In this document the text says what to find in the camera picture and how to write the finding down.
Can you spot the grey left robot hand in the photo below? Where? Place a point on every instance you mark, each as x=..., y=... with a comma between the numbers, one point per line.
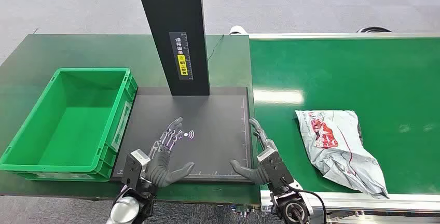
x=161, y=172

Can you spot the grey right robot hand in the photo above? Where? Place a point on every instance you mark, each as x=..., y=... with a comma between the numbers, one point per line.
x=254, y=175

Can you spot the grey mailer package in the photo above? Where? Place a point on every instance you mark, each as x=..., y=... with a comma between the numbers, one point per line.
x=340, y=157

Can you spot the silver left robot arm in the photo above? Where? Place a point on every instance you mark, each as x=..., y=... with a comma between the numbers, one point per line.
x=123, y=210

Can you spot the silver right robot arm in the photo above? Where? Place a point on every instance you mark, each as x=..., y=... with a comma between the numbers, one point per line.
x=292, y=208

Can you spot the green conveyor belt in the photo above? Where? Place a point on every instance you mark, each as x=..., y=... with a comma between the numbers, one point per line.
x=343, y=71

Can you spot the metal connectors under table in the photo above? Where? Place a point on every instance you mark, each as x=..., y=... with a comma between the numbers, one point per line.
x=242, y=210

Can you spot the clear crate label holder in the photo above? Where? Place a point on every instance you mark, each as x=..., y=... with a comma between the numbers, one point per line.
x=122, y=126

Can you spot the green plastic crate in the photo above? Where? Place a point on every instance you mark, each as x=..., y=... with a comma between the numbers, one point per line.
x=75, y=129

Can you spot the black yellow column label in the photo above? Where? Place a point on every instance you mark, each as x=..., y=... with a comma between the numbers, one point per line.
x=182, y=57

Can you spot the black scanner column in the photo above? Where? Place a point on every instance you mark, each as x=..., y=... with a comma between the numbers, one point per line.
x=172, y=13

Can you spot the black curved floor object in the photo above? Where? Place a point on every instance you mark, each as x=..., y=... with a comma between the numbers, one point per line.
x=374, y=29

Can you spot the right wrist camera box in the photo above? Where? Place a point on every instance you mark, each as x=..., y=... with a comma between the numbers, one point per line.
x=276, y=169

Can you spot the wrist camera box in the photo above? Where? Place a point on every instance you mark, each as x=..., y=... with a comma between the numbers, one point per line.
x=276, y=169
x=134, y=167

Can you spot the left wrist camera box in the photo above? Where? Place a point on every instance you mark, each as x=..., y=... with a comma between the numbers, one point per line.
x=134, y=167

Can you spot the black scanner base plate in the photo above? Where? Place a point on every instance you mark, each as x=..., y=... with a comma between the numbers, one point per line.
x=213, y=136

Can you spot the wide aluminium conveyor rail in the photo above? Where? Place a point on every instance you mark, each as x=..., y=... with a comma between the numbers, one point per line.
x=378, y=202

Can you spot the thin aluminium conveyor rail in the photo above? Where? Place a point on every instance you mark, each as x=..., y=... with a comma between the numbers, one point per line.
x=343, y=36

